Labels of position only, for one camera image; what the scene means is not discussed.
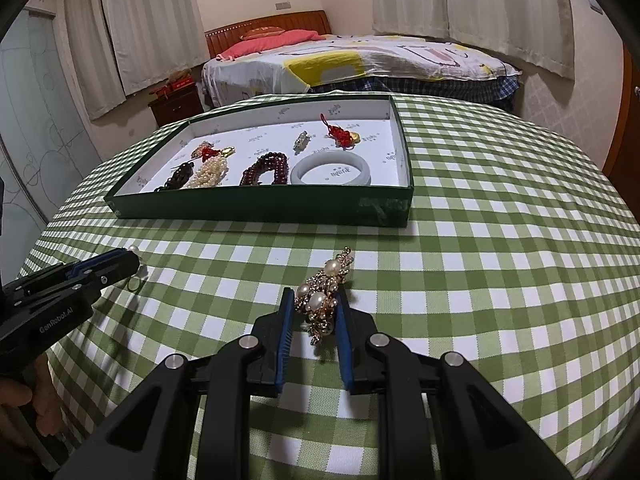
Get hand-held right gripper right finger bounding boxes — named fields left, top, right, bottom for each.
left=335, top=289, right=574, bottom=480

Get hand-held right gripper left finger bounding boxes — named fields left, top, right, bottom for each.
left=52, top=287, right=297, bottom=480

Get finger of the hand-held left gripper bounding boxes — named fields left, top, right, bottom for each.
left=66, top=248, right=141, bottom=279
left=74, top=255, right=142, bottom=297

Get pearl ring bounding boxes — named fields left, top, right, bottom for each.
left=125, top=245, right=149, bottom=292

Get gold pearl brooch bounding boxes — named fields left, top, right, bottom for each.
left=294, top=246, right=355, bottom=346

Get white pearl necklace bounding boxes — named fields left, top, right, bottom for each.
left=184, top=156, right=229, bottom=189

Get green jewelry box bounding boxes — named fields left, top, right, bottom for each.
left=104, top=94, right=415, bottom=228

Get small red knot gold charm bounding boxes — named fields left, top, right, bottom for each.
left=192, top=142, right=236, bottom=163

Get dark red bead bracelet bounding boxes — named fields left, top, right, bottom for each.
left=239, top=154, right=292, bottom=187

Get long red knot gold charm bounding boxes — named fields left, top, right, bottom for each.
left=320, top=114, right=364, bottom=150

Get person's left hand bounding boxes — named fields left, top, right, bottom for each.
left=0, top=352, right=64, bottom=449

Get dark bead charm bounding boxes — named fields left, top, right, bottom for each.
left=154, top=161, right=194, bottom=192

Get frosted glass door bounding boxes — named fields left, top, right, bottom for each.
left=0, top=7, right=103, bottom=231

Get dark wooden nightstand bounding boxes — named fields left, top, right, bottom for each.
left=148, top=81, right=205, bottom=128

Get white jade bangle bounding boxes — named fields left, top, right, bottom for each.
left=291, top=156, right=371, bottom=186

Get green checked tablecloth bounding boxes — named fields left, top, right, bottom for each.
left=17, top=91, right=640, bottom=480

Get red gift boxes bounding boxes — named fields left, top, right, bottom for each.
left=152, top=67, right=195, bottom=97

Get wide white curtain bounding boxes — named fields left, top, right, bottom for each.
left=100, top=0, right=211, bottom=96
left=442, top=0, right=576, bottom=81

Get wooden headboard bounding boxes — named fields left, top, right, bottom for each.
left=205, top=10, right=333, bottom=58

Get red pillow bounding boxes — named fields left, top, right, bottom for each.
left=216, top=29, right=321, bottom=62

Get orange cushion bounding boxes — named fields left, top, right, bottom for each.
left=240, top=26, right=285, bottom=41

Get blue plaid blanket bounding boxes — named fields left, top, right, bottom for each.
left=310, top=76, right=521, bottom=113

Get bed with printed sheet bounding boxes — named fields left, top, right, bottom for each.
left=201, top=34, right=523, bottom=111

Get brown wooden door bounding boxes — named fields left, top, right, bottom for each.
left=602, top=42, right=640, bottom=181

